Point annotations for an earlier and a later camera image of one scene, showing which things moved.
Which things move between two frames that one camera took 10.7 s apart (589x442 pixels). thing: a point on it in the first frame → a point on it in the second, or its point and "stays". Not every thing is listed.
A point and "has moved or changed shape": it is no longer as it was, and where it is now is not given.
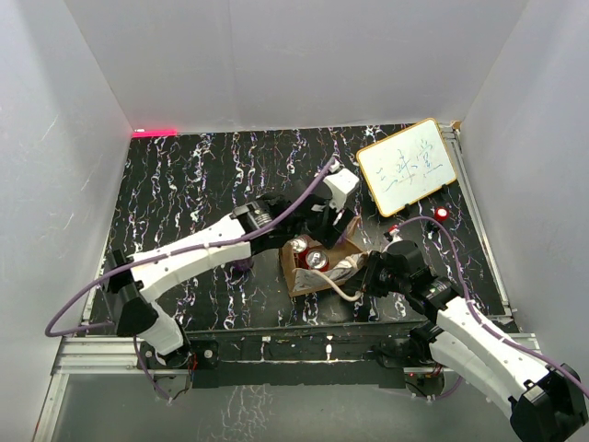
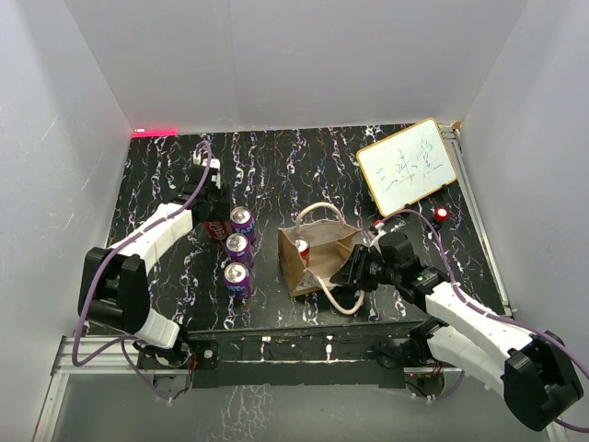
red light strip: x=155 y=133 stays
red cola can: x=317 y=260 → x=217 y=230
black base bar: x=349 y=357 stays
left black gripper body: x=327 y=225 → x=218 y=207
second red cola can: x=300 y=245 stays
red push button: x=441 y=214 stays
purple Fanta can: x=243 y=265 has moved or changed shape
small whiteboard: x=407 y=167 stays
